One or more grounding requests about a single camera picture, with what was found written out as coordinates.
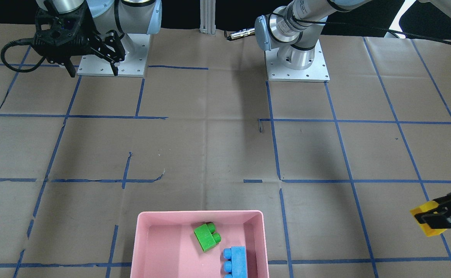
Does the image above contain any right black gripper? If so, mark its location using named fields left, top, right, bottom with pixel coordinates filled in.
left=31, top=8, right=125, bottom=78

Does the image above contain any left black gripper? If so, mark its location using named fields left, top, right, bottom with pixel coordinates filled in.
left=414, top=193, right=451, bottom=229

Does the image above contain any yellow toy block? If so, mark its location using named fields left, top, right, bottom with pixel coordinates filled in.
left=409, top=200, right=448, bottom=237

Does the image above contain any green toy block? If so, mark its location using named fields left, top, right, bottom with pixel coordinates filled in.
left=193, top=222, right=222, bottom=252

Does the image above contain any blue toy block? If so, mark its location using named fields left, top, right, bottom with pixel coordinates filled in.
left=222, top=246, right=248, bottom=278

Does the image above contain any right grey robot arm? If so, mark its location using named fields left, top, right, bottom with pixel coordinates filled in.
left=30, top=0, right=162, bottom=78

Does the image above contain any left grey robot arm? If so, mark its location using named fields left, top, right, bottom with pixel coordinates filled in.
left=254, top=0, right=451, bottom=236

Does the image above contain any pink plastic box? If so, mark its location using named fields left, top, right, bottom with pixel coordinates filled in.
left=130, top=210, right=269, bottom=278

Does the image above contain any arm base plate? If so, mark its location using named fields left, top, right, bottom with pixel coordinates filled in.
left=77, top=34, right=152, bottom=78
left=264, top=40, right=331, bottom=83

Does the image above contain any aluminium frame post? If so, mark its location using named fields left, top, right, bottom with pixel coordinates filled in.
left=199, top=0, right=216, bottom=36

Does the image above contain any metal cable connector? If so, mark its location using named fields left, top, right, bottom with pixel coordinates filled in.
left=223, top=27, right=255, bottom=42

